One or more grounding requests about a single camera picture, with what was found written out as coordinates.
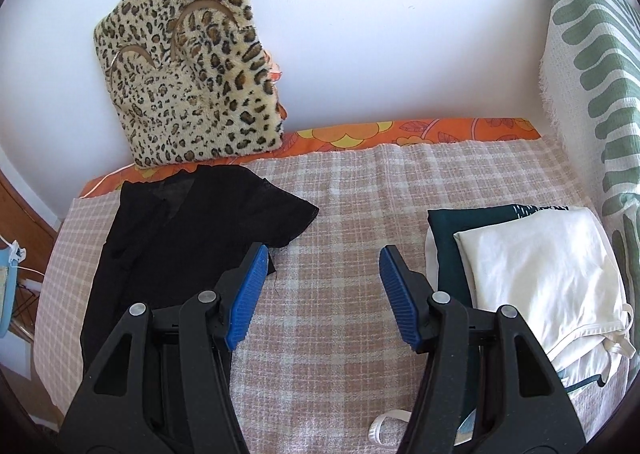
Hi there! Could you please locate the white elastic strap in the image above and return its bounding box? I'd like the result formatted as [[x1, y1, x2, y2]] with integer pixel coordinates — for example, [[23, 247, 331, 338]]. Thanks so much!
[[369, 410, 412, 444]]

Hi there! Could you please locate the light blue object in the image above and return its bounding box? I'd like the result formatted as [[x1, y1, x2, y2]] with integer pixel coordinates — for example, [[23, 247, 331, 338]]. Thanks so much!
[[0, 239, 26, 337]]

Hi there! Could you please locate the leopard print pillow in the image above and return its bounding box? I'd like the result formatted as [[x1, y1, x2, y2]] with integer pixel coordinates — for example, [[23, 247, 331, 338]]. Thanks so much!
[[93, 0, 288, 169]]

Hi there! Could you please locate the white green striped cushion cover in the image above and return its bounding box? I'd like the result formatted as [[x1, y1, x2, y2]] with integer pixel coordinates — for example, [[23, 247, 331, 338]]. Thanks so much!
[[539, 0, 640, 285]]

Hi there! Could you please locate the black shirt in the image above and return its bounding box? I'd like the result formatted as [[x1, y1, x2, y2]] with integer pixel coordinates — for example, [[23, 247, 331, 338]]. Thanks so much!
[[80, 164, 320, 377]]

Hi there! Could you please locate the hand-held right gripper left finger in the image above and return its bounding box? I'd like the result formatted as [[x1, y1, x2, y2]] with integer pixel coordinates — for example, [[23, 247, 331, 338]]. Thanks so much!
[[56, 242, 277, 454]]

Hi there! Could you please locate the orange floral bed sheet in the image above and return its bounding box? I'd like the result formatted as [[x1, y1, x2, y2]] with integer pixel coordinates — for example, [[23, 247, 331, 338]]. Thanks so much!
[[79, 119, 542, 198]]

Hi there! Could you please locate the white folded garment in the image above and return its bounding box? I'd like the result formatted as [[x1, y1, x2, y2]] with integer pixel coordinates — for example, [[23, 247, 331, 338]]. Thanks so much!
[[454, 206, 633, 390]]

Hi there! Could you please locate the dark green folded garment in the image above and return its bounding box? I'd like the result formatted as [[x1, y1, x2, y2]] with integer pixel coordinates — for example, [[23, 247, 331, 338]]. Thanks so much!
[[427, 204, 603, 392]]

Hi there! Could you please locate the wooden cabinet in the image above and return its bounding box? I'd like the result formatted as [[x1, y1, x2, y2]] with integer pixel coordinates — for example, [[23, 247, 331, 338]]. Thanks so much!
[[0, 169, 58, 280]]

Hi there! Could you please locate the beige checked blanket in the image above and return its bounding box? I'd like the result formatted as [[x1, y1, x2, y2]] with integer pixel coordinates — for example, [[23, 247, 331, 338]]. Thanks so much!
[[32, 136, 631, 454]]

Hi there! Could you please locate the peach fabric piece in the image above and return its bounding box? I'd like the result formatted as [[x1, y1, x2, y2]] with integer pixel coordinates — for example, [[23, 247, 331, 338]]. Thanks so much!
[[267, 51, 289, 120]]

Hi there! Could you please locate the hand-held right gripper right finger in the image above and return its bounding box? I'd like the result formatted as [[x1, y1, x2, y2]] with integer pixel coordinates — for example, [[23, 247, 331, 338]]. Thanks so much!
[[378, 245, 587, 454]]

